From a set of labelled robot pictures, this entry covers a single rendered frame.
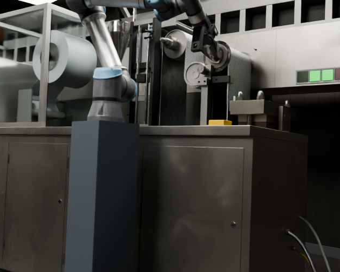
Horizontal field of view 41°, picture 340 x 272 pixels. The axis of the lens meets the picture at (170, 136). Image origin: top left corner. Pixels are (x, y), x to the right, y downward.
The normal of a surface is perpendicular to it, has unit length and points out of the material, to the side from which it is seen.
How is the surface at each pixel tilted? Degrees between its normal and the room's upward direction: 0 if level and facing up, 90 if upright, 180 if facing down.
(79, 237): 90
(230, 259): 90
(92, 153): 90
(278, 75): 90
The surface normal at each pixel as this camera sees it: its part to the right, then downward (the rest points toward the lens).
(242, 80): 0.82, 0.00
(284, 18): -0.58, -0.06
